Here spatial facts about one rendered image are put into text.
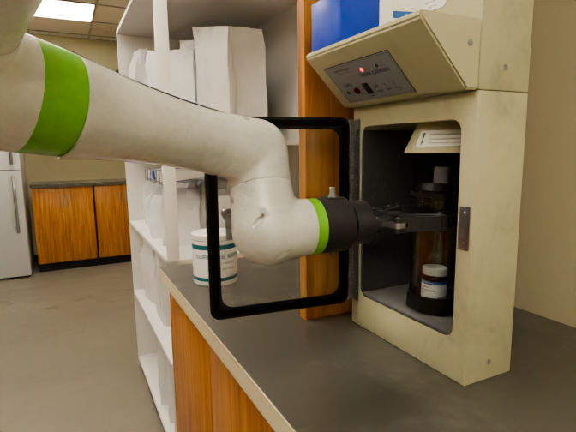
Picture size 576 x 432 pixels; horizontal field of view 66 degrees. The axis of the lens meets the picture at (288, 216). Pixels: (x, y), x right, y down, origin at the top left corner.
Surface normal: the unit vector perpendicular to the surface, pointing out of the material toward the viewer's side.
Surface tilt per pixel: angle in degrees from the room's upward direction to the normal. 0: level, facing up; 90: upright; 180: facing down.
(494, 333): 90
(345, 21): 90
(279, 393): 0
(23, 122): 124
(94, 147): 140
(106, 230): 90
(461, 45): 90
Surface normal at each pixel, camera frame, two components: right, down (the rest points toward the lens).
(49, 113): 0.72, 0.47
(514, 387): -0.01, -0.99
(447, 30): 0.44, 0.13
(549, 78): -0.89, 0.08
